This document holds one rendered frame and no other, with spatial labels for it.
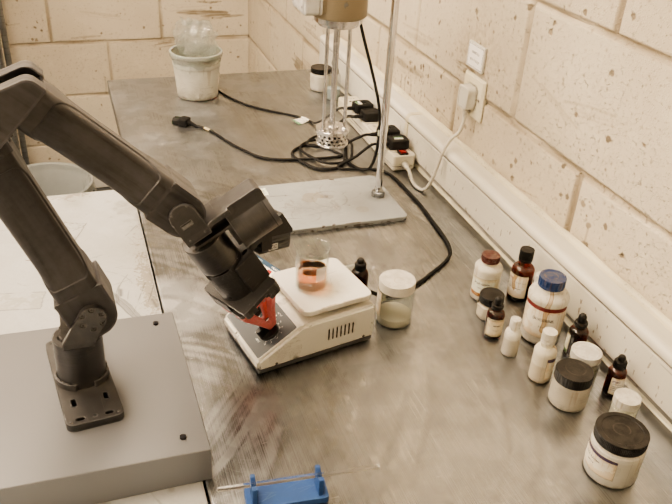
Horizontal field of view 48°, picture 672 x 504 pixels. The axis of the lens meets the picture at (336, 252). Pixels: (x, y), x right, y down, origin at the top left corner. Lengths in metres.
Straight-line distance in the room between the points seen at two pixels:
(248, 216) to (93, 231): 0.58
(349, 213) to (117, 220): 0.46
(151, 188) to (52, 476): 0.35
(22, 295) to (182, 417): 0.45
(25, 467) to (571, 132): 0.95
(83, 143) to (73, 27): 2.56
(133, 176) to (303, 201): 0.70
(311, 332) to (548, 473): 0.38
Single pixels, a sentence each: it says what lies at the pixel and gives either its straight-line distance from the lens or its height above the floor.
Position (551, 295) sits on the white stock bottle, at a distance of 1.21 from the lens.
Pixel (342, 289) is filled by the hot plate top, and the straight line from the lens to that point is 1.16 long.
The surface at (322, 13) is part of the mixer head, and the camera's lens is 1.39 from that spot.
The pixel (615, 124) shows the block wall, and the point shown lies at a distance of 1.24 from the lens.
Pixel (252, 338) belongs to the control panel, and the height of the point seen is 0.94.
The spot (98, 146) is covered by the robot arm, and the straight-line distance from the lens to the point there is 0.91.
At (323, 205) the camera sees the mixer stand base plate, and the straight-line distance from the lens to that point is 1.55.
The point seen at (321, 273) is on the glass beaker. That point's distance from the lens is 1.12.
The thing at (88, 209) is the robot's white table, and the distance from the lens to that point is 1.59.
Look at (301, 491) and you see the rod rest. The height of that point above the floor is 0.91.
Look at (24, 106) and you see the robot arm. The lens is 0.87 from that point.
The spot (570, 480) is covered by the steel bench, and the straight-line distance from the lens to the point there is 1.05.
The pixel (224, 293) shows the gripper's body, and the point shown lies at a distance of 1.04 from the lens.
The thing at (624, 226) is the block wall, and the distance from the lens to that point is 1.24.
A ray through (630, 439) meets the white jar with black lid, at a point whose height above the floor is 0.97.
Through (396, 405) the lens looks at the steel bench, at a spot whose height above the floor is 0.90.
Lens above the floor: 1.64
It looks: 31 degrees down
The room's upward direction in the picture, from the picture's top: 4 degrees clockwise
